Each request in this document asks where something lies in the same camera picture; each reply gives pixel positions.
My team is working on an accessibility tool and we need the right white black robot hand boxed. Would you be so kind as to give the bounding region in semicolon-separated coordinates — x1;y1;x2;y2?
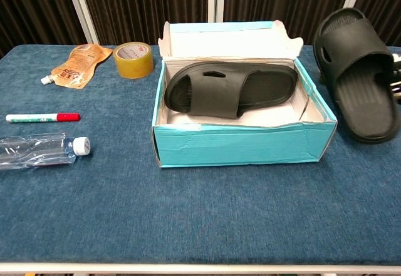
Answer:
390;52;401;103

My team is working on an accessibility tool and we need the black slipper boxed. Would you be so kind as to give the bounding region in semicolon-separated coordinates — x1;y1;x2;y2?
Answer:
312;7;399;143
164;61;298;120

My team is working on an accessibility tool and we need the light blue shoe box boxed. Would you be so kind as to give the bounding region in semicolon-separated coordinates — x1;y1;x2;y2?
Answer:
152;19;338;168

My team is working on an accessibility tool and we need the tan packing tape roll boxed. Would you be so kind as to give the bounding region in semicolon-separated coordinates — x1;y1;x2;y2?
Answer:
112;41;154;79

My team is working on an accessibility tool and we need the blue felt table cloth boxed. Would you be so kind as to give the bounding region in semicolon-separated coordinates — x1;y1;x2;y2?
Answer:
0;44;401;266

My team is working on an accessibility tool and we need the brown spout pouch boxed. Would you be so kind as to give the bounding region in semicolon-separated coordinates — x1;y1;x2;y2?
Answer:
40;43;113;89

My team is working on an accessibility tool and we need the white marker red cap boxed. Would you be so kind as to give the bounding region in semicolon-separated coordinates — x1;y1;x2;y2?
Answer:
5;112;81;123

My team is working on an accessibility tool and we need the clear plastic water bottle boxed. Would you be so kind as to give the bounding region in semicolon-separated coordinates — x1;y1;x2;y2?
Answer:
0;133;91;171

